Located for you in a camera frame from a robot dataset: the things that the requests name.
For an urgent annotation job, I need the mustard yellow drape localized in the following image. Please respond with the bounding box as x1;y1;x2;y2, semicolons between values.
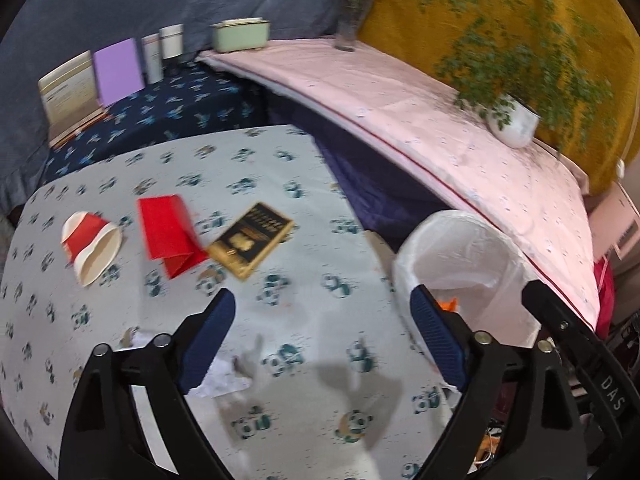
359;0;639;194

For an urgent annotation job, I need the pink blanket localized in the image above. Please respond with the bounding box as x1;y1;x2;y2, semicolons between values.
196;38;600;327

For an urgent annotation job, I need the green plant in white pot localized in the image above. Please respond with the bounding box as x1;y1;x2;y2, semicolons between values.
418;0;617;151

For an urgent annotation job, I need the green tissue box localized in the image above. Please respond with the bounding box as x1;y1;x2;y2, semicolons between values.
212;18;270;53

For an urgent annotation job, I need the white trash bag bin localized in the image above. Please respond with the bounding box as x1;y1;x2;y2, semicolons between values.
392;210;540;368

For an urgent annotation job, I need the red paper packet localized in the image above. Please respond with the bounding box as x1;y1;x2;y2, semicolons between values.
138;195;208;280

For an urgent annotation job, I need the tall white bottle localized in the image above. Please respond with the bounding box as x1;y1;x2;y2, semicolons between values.
141;34;163;84

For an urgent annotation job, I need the navy leaf print cloth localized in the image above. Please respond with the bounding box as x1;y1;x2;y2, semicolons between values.
41;63;268;183

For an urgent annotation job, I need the black and gold box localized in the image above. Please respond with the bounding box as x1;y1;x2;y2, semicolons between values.
206;202;294;281

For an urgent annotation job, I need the purple notebook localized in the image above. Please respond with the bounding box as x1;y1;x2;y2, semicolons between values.
93;38;144;107

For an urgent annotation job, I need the red and white paper cup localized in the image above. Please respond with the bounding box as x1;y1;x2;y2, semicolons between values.
61;211;122;287

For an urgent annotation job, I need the blue grey drape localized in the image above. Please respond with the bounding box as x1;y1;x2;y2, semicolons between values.
1;0;338;214

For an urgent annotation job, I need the orange snack wrapper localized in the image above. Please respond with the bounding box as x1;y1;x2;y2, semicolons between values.
436;297;458;312

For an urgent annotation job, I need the white jar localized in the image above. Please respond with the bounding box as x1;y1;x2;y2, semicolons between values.
158;24;183;60

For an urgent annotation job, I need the panda print tablecloth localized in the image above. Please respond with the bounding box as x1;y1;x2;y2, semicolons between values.
0;123;461;480

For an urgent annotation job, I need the white tissue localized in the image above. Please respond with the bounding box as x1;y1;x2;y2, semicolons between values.
129;329;254;399

